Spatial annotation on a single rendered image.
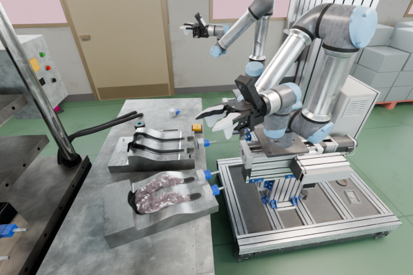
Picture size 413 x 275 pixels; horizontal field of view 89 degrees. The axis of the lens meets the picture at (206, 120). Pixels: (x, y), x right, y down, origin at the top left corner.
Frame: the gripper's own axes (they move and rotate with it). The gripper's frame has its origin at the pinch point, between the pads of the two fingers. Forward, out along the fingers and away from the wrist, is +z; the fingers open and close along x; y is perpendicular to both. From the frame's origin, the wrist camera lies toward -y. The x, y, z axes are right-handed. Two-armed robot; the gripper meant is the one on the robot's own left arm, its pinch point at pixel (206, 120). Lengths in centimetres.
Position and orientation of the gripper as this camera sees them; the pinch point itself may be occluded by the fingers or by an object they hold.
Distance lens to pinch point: 54.2
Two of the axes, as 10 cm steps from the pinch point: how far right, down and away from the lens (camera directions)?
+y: 0.8, 8.7, 4.8
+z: -8.3, 3.2, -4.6
